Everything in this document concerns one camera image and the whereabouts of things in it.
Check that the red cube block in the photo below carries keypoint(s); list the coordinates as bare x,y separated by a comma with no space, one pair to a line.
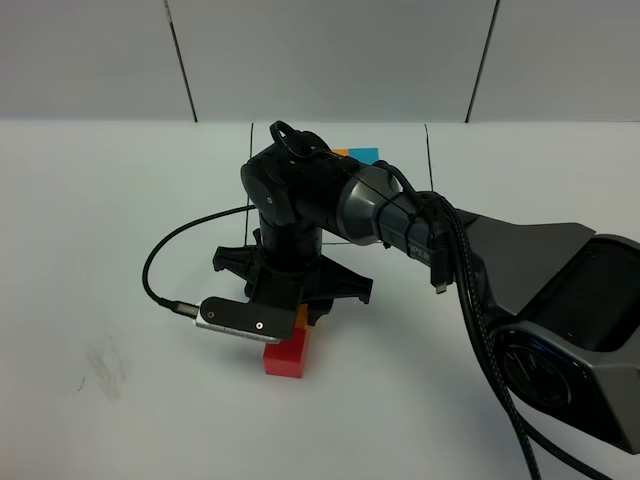
287,358

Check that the template blue cube block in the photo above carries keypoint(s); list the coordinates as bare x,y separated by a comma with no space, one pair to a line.
366,155

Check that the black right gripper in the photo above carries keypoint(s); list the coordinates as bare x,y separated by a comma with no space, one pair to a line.
285,268

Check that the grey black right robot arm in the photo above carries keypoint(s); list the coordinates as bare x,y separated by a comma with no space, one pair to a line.
551,310

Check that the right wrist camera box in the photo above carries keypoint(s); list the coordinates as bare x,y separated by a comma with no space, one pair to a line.
247,320

